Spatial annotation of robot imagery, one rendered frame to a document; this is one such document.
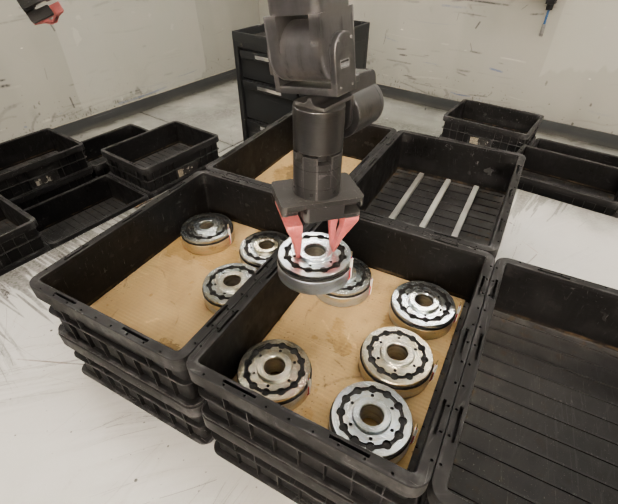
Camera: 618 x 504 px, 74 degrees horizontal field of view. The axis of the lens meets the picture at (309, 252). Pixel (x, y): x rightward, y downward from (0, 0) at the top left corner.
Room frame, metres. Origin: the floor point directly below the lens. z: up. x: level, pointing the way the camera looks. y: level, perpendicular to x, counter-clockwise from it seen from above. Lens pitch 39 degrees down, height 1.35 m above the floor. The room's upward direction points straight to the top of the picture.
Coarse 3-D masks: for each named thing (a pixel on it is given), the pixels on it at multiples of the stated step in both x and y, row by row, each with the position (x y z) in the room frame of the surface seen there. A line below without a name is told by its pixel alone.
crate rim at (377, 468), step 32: (320, 224) 0.59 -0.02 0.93; (384, 224) 0.58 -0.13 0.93; (480, 256) 0.50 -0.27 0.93; (256, 288) 0.42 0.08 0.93; (480, 288) 0.44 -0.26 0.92; (224, 320) 0.36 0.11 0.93; (192, 352) 0.31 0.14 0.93; (224, 384) 0.27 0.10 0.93; (448, 384) 0.27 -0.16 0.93; (256, 416) 0.24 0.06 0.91; (288, 416) 0.23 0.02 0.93; (448, 416) 0.23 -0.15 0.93; (320, 448) 0.20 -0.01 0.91; (384, 480) 0.17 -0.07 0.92; (416, 480) 0.16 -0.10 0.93
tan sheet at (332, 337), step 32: (384, 288) 0.53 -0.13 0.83; (288, 320) 0.45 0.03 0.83; (320, 320) 0.45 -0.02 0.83; (352, 320) 0.45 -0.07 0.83; (384, 320) 0.45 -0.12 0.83; (320, 352) 0.39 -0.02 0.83; (352, 352) 0.39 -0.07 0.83; (320, 384) 0.33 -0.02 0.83; (320, 416) 0.28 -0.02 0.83; (416, 416) 0.28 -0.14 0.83
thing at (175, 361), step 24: (168, 192) 0.69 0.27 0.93; (264, 192) 0.69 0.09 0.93; (96, 240) 0.54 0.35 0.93; (264, 264) 0.48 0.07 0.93; (48, 288) 0.42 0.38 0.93; (240, 288) 0.42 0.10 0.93; (72, 312) 0.39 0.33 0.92; (96, 312) 0.38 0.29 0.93; (216, 312) 0.38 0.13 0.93; (120, 336) 0.34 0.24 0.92; (144, 336) 0.34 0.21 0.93; (168, 360) 0.30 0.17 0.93
